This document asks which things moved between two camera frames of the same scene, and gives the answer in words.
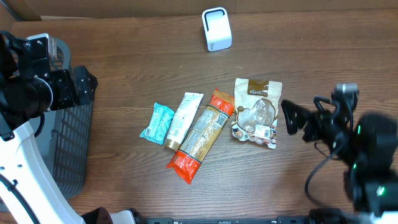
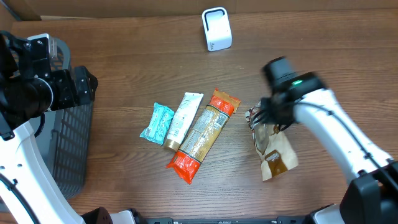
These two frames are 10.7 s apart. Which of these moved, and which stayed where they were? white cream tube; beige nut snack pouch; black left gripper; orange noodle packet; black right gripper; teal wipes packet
Moved: black right gripper; beige nut snack pouch
Stayed: orange noodle packet; black left gripper; white cream tube; teal wipes packet
